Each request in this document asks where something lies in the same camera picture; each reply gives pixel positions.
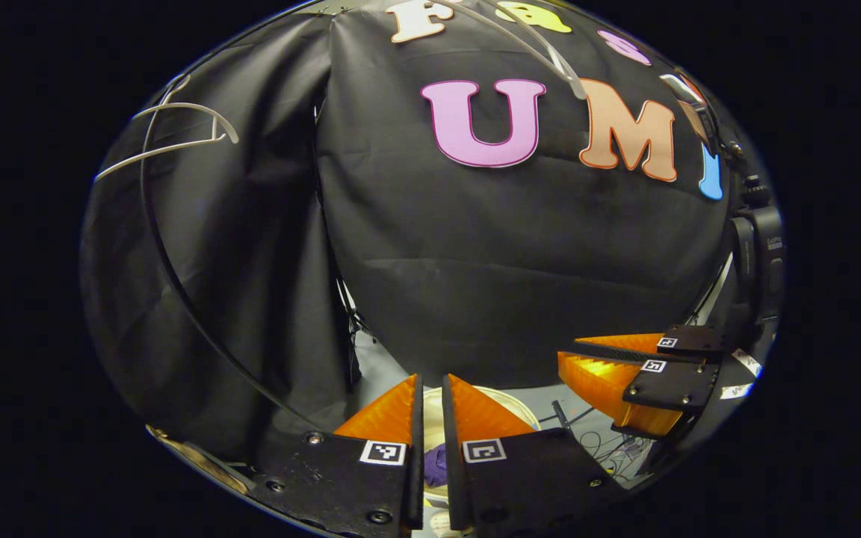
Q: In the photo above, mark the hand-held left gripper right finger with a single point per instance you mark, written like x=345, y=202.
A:
x=451, y=463

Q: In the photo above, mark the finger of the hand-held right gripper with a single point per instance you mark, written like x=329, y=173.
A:
x=692, y=340
x=670, y=385

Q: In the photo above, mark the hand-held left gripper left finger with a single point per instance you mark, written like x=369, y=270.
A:
x=416, y=463

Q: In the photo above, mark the purple shirt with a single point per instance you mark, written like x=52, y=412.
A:
x=434, y=463

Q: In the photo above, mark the cream laundry hamper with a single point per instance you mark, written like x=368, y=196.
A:
x=433, y=418

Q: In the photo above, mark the white plastic clothes hanger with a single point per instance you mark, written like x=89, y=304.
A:
x=569, y=78
x=227, y=125

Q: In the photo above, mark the black clothes rack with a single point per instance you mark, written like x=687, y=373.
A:
x=191, y=314

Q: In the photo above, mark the black backdrop stand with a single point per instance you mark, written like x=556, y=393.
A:
x=356, y=329

